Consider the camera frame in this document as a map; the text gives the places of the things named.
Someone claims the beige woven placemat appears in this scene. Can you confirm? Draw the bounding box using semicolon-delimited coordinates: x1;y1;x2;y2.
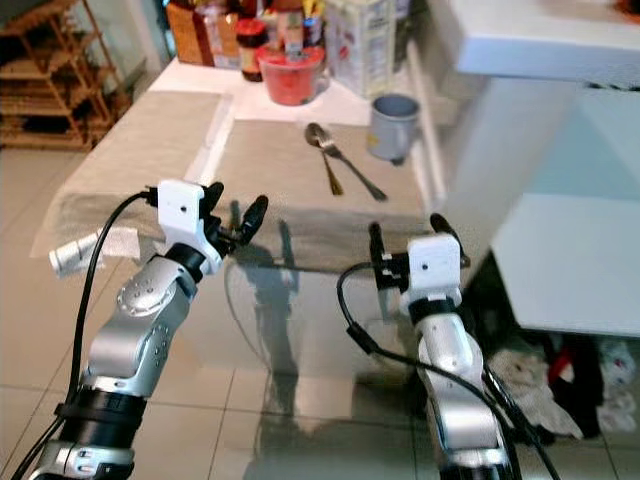
205;120;437;273
31;90;227;263

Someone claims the grey mug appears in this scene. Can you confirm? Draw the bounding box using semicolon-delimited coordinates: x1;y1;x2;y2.
367;93;423;164

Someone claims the white table cloth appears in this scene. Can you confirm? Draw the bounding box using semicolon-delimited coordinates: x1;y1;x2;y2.
150;57;436;126

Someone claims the red plastic cup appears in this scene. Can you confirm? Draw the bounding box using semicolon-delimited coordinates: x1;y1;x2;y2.
257;45;329;107

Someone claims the dark jar with red lid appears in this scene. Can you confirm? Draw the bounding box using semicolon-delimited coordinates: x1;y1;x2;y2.
237;18;269;83

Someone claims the brown food box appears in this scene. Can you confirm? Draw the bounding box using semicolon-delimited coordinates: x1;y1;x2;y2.
166;0;241;71

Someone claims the white crumpled cloth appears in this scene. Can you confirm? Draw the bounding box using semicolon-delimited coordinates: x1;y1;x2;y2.
488;345;587;442

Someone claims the red cloth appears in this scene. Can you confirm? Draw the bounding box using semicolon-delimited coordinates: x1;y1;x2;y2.
546;345;601;411

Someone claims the bottle with pink label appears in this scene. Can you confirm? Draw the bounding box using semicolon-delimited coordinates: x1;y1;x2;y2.
275;0;307;56

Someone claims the white printed carton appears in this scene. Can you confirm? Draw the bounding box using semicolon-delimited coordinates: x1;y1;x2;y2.
325;0;398;99

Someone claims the wooden shelf rack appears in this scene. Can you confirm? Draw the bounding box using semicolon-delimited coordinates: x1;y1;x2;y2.
0;0;133;153

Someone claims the white kitchen counter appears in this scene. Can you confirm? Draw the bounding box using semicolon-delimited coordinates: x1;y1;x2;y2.
422;0;640;337

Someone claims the black flat screen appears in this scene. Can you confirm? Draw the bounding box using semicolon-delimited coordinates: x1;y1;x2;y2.
0;0;53;27

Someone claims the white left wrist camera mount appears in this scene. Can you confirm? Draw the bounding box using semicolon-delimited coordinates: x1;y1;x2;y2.
158;182;223;277

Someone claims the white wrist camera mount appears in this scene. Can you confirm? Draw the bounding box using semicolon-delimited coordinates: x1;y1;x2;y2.
400;235;464;312
158;182;223;277

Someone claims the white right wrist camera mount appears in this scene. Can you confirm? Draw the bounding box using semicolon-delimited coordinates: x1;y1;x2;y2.
400;235;464;312

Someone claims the brown handled metal utensil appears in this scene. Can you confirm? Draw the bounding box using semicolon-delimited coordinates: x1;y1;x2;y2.
320;150;347;197

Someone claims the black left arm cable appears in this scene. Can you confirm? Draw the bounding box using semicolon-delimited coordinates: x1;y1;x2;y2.
10;189;161;480

